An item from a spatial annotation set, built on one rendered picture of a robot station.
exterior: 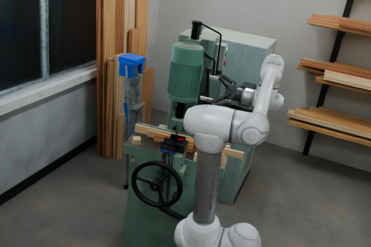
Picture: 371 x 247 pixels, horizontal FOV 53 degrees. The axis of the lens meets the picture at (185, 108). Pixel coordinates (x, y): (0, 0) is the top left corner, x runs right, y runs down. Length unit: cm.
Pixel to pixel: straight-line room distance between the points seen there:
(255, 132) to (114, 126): 245
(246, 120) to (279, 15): 292
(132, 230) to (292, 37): 270
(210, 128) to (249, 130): 15
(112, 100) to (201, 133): 221
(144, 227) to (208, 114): 124
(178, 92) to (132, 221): 91
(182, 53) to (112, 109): 173
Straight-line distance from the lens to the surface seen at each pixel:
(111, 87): 348
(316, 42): 422
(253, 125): 135
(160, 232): 245
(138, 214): 242
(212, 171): 152
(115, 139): 370
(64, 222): 304
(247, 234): 171
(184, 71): 201
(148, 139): 227
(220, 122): 138
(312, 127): 393
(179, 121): 215
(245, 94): 194
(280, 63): 190
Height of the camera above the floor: 197
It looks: 22 degrees down
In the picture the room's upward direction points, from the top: 8 degrees clockwise
